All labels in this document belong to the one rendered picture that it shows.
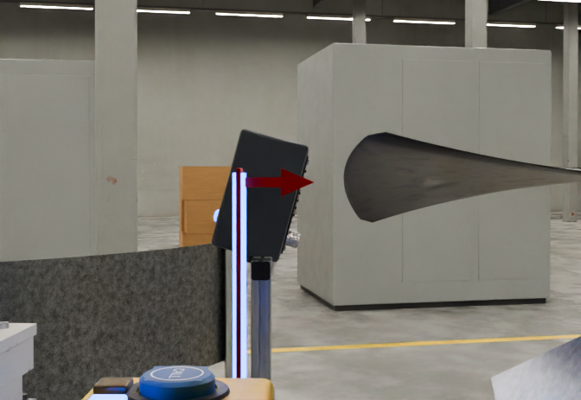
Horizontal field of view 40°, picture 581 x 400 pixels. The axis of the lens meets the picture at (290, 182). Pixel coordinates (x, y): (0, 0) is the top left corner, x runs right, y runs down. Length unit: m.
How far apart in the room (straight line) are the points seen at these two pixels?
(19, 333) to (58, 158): 5.65
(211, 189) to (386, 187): 7.91
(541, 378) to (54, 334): 1.75
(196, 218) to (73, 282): 6.35
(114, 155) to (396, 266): 3.00
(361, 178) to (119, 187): 4.13
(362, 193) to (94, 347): 1.71
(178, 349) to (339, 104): 4.41
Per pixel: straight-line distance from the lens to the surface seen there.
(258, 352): 1.22
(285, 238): 1.26
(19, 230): 6.56
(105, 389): 0.44
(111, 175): 4.78
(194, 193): 8.58
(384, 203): 0.75
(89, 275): 2.32
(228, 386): 0.45
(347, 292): 6.79
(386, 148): 0.60
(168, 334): 2.51
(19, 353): 0.90
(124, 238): 4.79
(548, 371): 0.72
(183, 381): 0.43
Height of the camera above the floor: 1.19
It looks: 1 degrees down
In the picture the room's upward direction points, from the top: straight up
